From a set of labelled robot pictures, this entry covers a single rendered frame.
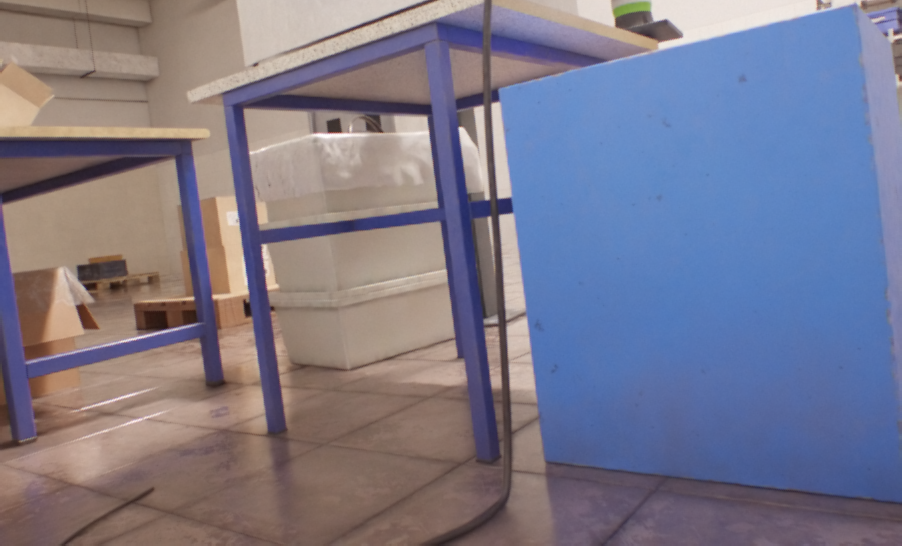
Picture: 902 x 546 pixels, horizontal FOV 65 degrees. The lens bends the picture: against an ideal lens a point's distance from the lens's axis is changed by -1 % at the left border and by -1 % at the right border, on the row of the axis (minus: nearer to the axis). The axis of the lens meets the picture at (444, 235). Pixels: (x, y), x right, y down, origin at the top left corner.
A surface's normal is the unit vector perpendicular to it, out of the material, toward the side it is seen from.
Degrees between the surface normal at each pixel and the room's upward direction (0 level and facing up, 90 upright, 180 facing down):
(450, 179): 90
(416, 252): 96
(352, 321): 96
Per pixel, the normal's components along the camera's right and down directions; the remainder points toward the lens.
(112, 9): 0.79, -0.08
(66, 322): 0.63, -0.50
